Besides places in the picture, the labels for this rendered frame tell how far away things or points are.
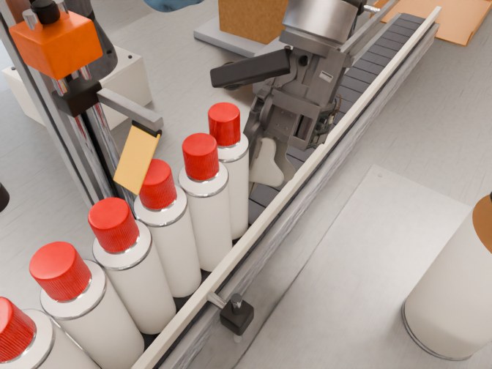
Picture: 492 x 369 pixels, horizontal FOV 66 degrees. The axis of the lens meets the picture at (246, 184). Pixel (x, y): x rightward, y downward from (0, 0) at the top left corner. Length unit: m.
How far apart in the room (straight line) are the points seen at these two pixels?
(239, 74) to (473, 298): 0.34
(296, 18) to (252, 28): 0.55
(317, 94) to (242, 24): 0.58
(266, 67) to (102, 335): 0.33
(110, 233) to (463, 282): 0.30
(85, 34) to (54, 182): 0.45
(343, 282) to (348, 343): 0.08
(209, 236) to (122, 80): 0.43
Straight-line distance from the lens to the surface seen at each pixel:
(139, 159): 0.33
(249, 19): 0.98
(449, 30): 1.21
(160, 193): 0.34
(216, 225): 0.42
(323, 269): 0.52
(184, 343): 0.48
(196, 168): 0.36
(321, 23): 0.43
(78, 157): 0.45
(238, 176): 0.43
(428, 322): 0.47
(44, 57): 0.31
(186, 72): 0.93
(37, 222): 0.69
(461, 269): 0.39
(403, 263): 0.55
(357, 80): 0.83
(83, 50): 0.32
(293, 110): 0.44
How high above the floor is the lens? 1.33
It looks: 49 degrees down
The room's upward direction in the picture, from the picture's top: straight up
